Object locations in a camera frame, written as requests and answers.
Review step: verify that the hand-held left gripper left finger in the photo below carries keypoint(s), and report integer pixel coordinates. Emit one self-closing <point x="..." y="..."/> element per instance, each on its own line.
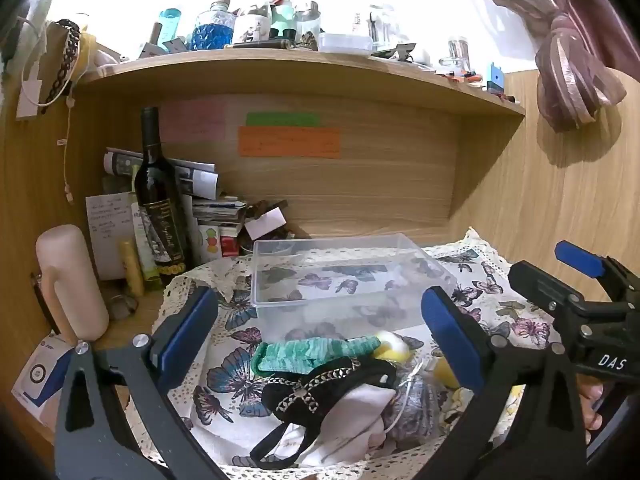
<point x="189" y="332"/>

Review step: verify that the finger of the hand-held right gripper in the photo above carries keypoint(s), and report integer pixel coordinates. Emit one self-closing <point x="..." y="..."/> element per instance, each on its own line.
<point x="580" y="258"/>
<point x="532" y="280"/>

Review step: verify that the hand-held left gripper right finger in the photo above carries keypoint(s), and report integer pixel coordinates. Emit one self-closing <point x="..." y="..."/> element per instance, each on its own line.
<point x="449" y="340"/>

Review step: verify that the green knit headband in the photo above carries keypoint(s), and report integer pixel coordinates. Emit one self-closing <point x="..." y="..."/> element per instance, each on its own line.
<point x="310" y="352"/>

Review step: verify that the clear plastic container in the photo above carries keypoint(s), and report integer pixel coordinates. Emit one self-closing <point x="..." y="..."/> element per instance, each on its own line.
<point x="330" y="270"/>

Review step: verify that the yellow soft item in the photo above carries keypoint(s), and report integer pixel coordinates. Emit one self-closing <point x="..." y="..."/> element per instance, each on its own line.
<point x="445" y="372"/>

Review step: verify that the yellow and white soft ball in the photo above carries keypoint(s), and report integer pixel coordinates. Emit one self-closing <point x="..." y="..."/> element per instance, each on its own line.
<point x="395" y="347"/>

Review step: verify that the person's right hand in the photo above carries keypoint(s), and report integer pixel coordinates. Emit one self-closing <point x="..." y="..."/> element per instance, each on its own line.
<point x="592" y="402"/>

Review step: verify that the butterfly print lace tablecloth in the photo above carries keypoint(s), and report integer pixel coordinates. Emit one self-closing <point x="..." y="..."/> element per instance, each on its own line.
<point x="230" y="385"/>

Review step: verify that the yellow tube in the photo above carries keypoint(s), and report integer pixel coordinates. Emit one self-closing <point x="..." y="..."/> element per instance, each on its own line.
<point x="131" y="267"/>

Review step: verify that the stack of small packets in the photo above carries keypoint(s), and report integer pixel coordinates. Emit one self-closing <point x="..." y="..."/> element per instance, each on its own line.
<point x="220" y="220"/>

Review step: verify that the dark wine bottle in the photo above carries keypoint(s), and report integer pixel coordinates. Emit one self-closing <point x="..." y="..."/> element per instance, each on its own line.
<point x="157" y="210"/>

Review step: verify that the cream cylindrical bottle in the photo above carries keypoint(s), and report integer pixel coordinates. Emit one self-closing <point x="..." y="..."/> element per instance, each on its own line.
<point x="70" y="280"/>

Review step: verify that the handwritten white note paper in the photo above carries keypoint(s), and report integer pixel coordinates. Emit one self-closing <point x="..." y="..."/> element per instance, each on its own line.
<point x="107" y="230"/>

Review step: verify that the white cloth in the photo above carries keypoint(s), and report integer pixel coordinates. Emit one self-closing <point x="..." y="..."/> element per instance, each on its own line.
<point x="345" y="420"/>

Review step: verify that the brown bag with white label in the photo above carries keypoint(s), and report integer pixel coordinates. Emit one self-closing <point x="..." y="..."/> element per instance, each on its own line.
<point x="265" y="222"/>

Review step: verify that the white and blue box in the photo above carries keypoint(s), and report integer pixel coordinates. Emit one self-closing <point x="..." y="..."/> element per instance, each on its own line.
<point x="42" y="380"/>

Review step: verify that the rolled magazines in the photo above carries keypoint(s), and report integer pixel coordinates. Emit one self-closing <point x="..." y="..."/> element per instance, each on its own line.
<point x="165" y="170"/>

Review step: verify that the blue small box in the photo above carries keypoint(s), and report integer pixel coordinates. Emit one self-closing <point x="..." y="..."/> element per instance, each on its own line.
<point x="495" y="77"/>

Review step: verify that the pink sticky note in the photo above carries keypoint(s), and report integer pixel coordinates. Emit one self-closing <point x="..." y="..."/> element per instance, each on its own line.
<point x="192" y="121"/>

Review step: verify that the orange sticky note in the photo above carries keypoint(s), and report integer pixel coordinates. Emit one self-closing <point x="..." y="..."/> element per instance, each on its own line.
<point x="289" y="142"/>

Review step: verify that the pink curtain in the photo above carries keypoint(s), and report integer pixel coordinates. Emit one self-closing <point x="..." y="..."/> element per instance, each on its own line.
<point x="560" y="35"/>

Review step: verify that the green sticky note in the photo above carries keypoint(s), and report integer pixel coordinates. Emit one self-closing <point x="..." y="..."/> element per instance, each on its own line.
<point x="282" y="119"/>

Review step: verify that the wooden shelf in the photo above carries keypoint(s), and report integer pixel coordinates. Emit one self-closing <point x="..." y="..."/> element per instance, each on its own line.
<point x="300" y="75"/>

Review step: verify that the black braided headband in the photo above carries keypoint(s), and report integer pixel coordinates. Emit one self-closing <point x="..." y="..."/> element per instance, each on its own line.
<point x="62" y="65"/>

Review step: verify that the clear glass tumbler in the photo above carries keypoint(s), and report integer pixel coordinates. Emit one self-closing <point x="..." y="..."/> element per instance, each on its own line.
<point x="382" y="22"/>

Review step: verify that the clear plastic lidded box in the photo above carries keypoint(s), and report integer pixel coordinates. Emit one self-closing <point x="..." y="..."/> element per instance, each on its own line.
<point x="345" y="42"/>

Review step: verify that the blue glass bottle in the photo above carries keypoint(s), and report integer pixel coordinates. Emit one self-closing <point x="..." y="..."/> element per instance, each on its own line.
<point x="213" y="30"/>

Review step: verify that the teal bottle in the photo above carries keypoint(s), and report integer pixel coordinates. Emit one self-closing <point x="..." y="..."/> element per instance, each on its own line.
<point x="169" y="25"/>

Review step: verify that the white labelled bottle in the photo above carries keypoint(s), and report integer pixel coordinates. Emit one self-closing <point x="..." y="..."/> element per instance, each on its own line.
<point x="252" y="25"/>

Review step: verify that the mint green pump bottle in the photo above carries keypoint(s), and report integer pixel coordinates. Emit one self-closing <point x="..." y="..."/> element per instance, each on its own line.
<point x="283" y="15"/>

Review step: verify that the clear glass jar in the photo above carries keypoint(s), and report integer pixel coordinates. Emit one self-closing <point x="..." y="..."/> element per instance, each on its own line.
<point x="307" y="22"/>

